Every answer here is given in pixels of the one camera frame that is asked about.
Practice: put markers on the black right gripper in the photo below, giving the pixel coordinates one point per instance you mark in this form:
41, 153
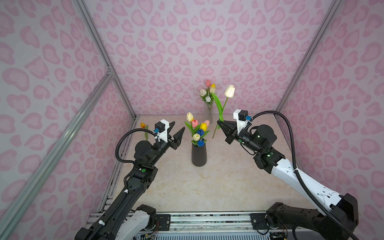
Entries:
234, 137

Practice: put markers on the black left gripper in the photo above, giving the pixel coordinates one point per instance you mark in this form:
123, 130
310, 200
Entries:
169, 141

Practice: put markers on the cream yellow tulip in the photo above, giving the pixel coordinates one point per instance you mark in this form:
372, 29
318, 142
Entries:
190, 118

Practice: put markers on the pale cream tulip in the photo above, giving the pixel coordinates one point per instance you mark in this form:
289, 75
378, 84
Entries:
196, 137

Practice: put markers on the clear glass vase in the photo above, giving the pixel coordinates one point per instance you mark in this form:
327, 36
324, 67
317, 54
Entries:
208, 112

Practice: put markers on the blue tulip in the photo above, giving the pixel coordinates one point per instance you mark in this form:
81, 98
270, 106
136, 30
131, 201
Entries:
200, 132
200, 143

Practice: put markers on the black tapered vase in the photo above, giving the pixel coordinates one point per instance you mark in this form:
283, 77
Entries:
199, 155

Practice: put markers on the white blue-tinged tulip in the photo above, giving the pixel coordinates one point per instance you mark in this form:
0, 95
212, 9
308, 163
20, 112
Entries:
208, 99

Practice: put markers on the ivory white tulip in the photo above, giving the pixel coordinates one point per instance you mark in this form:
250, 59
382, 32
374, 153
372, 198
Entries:
229, 93

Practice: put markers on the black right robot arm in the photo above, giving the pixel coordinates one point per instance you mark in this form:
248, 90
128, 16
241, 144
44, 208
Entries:
334, 217

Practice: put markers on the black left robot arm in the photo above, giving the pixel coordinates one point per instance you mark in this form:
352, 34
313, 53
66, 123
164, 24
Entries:
126, 192

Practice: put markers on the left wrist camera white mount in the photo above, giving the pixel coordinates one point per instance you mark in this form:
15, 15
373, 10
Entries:
161, 130

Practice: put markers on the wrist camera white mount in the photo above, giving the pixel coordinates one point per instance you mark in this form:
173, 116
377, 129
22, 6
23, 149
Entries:
242, 119
161, 130

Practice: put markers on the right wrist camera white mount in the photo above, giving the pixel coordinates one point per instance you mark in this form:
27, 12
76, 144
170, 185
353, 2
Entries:
242, 119

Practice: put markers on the diagonal aluminium frame bar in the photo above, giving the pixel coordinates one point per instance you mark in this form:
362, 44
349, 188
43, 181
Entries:
21, 204

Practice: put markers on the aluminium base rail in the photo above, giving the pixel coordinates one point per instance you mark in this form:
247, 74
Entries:
210, 223

